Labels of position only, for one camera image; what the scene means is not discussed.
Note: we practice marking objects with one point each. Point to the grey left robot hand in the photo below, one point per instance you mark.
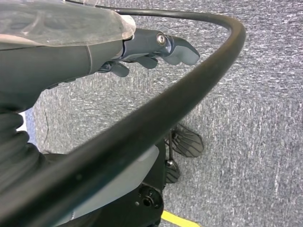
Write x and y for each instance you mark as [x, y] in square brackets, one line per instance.
[47, 62]

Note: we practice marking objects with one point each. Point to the yellow floor tape marking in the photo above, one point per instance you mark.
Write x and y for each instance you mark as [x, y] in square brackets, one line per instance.
[180, 221]

